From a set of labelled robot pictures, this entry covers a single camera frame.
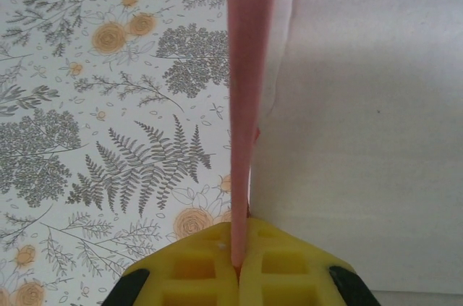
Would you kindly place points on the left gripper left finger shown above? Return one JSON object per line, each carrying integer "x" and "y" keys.
{"x": 188, "y": 270}

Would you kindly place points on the pink paper box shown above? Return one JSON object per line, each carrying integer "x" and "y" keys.
{"x": 361, "y": 121}

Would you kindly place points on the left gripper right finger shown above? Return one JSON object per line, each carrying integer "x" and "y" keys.
{"x": 289, "y": 273}

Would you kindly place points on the floral table mat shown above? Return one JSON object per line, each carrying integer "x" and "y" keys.
{"x": 72, "y": 103}

